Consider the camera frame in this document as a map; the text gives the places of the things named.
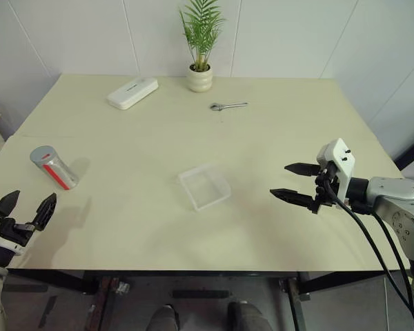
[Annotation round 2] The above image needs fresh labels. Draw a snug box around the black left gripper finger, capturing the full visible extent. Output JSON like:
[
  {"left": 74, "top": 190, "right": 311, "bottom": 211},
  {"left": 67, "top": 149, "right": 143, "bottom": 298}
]
[
  {"left": 0, "top": 190, "right": 21, "bottom": 220},
  {"left": 30, "top": 192, "right": 58, "bottom": 232}
]

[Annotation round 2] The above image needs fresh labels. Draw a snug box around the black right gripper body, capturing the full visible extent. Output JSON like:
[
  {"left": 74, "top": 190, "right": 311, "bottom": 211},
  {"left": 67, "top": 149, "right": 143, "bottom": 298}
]
[{"left": 310, "top": 161, "right": 339, "bottom": 216}]

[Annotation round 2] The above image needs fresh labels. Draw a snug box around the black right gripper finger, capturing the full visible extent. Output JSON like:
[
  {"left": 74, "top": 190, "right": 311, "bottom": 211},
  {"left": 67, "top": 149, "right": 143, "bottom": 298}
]
[
  {"left": 269, "top": 188, "right": 315, "bottom": 212},
  {"left": 284, "top": 162, "right": 322, "bottom": 178}
]

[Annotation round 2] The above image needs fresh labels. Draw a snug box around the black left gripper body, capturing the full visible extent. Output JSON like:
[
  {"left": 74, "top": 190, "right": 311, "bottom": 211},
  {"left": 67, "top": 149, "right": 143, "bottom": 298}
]
[{"left": 0, "top": 217, "right": 36, "bottom": 247}]

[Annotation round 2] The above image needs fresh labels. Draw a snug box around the silver red can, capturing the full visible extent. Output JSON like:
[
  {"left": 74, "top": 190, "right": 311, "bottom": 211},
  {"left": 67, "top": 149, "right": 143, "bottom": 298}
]
[{"left": 33, "top": 154, "right": 79, "bottom": 191}]

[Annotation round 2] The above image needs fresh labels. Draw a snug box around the clear plastic container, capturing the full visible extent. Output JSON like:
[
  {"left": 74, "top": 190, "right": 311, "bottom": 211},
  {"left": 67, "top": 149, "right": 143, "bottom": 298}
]
[{"left": 177, "top": 163, "right": 233, "bottom": 212}]

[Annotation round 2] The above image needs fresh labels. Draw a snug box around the black furniture edge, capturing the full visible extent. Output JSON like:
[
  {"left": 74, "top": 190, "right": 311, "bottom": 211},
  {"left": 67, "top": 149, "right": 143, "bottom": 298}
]
[{"left": 393, "top": 127, "right": 414, "bottom": 170}]

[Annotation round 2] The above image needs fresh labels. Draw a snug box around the silver adjustable wrench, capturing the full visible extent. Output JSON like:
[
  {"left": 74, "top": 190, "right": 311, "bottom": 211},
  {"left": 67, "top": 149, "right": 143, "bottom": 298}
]
[{"left": 209, "top": 101, "right": 248, "bottom": 112}]

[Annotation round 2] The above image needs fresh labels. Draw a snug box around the dark rounded foot shape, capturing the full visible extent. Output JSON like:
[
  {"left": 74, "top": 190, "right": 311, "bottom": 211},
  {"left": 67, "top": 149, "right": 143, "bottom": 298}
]
[
  {"left": 148, "top": 303, "right": 180, "bottom": 331},
  {"left": 227, "top": 301, "right": 273, "bottom": 331}
]

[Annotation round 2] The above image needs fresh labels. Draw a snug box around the cream ribbed plant pot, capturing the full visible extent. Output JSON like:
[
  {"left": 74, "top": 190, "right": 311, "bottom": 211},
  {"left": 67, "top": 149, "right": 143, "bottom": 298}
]
[{"left": 187, "top": 63, "right": 214, "bottom": 93}]

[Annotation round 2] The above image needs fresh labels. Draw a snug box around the white rectangular case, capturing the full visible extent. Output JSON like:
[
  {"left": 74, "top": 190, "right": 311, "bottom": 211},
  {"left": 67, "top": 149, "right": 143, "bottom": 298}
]
[{"left": 106, "top": 77, "right": 159, "bottom": 111}]

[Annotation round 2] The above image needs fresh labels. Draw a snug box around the green leafy plant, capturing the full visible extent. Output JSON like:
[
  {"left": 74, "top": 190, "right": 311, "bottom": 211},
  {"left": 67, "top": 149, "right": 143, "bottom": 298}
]
[{"left": 178, "top": 0, "right": 227, "bottom": 72}]

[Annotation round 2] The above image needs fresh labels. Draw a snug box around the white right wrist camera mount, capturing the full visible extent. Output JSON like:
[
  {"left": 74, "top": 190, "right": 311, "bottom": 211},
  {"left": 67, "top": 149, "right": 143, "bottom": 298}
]
[{"left": 316, "top": 138, "right": 358, "bottom": 208}]

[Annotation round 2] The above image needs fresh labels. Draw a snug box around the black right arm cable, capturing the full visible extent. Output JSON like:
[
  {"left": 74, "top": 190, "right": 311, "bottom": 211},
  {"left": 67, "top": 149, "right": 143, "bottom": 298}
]
[
  {"left": 371, "top": 212, "right": 414, "bottom": 327},
  {"left": 323, "top": 168, "right": 414, "bottom": 331}
]

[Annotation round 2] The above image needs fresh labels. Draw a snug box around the rusty metal floor bracket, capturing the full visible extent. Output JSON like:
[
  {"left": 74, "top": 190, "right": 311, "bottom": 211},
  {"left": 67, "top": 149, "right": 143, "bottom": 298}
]
[
  {"left": 86, "top": 275, "right": 115, "bottom": 331},
  {"left": 279, "top": 275, "right": 311, "bottom": 331}
]

